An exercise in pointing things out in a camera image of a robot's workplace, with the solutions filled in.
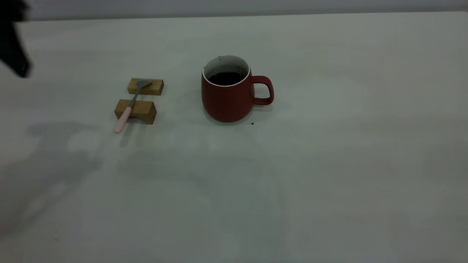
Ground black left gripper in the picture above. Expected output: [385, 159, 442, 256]
[0, 0, 32, 78]

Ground pink handled metal spoon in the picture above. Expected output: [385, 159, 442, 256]
[113, 79, 152, 134]

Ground red mug with dark liquid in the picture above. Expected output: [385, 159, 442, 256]
[201, 55, 275, 123]

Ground arched wooden block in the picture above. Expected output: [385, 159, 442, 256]
[114, 99, 157, 125]

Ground flat wooden block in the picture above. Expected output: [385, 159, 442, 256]
[127, 78, 165, 96]

